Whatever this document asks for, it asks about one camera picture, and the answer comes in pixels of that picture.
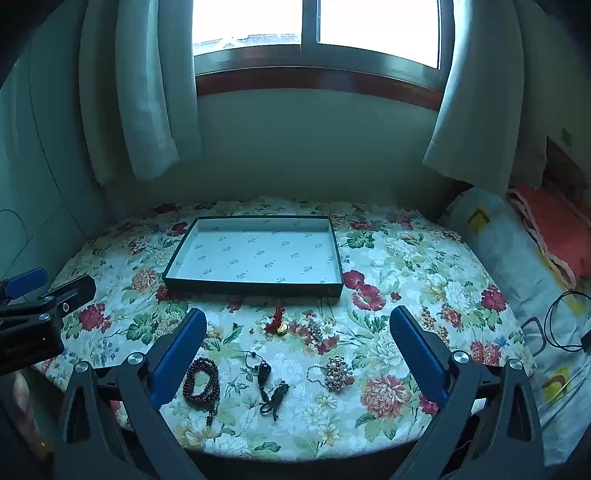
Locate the pearl flower brooch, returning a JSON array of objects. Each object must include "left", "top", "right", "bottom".
[{"left": 307, "top": 356, "right": 355, "bottom": 393}]

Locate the pink pillow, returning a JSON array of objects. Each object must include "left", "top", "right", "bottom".
[{"left": 508, "top": 185, "right": 591, "bottom": 291}]

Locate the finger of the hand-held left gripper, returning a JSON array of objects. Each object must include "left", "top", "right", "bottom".
[
  {"left": 0, "top": 275, "right": 98, "bottom": 325},
  {"left": 0, "top": 268, "right": 48, "bottom": 306}
]

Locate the patterned grey pillow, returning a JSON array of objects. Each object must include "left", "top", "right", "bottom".
[{"left": 436, "top": 187, "right": 591, "bottom": 467}]

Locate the red knot gold lock charm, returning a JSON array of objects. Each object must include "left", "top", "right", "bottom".
[{"left": 264, "top": 302, "right": 291, "bottom": 336}]

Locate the black cable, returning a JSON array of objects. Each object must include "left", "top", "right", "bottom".
[{"left": 545, "top": 290, "right": 591, "bottom": 354}]

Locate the floral table cloth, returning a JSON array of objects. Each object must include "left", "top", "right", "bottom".
[{"left": 34, "top": 196, "right": 536, "bottom": 452}]

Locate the black gourd pendant with tassel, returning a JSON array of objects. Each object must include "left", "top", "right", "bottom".
[{"left": 238, "top": 351, "right": 291, "bottom": 422}]

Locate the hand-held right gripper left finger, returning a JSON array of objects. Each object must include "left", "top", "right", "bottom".
[{"left": 53, "top": 307, "right": 208, "bottom": 480}]

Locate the dark red bead bracelet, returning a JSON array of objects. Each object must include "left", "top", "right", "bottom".
[{"left": 182, "top": 357, "right": 221, "bottom": 428}]

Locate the pale curtain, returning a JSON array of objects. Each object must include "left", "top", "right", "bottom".
[
  {"left": 422, "top": 0, "right": 550, "bottom": 195},
  {"left": 78, "top": 0, "right": 204, "bottom": 186}
]

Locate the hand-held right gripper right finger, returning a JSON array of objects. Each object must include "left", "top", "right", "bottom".
[{"left": 389, "top": 305, "right": 543, "bottom": 480}]

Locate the silver rhinestone brooch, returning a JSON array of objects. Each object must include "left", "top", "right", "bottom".
[{"left": 302, "top": 318, "right": 326, "bottom": 344}]

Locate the window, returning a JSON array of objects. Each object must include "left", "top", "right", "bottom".
[{"left": 191, "top": 0, "right": 455, "bottom": 110}]

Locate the green cardboard box tray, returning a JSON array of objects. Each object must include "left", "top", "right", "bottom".
[{"left": 161, "top": 215, "right": 345, "bottom": 298}]

